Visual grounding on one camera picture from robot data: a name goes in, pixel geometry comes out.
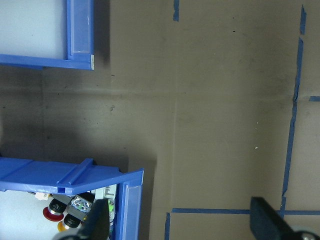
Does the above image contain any blue bin with push buttons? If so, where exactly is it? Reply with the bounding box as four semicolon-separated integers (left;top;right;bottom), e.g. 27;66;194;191
0;157;145;240

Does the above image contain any blue bin with black knobs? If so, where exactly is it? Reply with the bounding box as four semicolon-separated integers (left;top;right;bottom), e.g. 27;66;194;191
0;0;95;71

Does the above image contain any green metal button white block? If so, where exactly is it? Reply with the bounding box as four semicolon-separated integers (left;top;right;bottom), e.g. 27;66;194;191
94;184;118;201

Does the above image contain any yellow mushroom push button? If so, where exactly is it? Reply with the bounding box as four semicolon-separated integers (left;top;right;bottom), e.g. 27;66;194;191
57;212;88;234

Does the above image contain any red mushroom push button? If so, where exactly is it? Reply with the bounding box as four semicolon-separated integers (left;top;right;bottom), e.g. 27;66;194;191
42;192;93;223

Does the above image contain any green pilot lamp green block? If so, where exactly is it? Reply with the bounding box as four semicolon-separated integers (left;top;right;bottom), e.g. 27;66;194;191
107;198;117;226

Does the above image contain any white foam pad under buttons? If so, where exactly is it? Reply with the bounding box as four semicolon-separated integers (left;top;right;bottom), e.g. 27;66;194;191
0;190;88;240

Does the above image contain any white foam pad under knobs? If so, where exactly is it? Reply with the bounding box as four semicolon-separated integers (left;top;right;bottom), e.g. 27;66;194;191
0;0;69;61

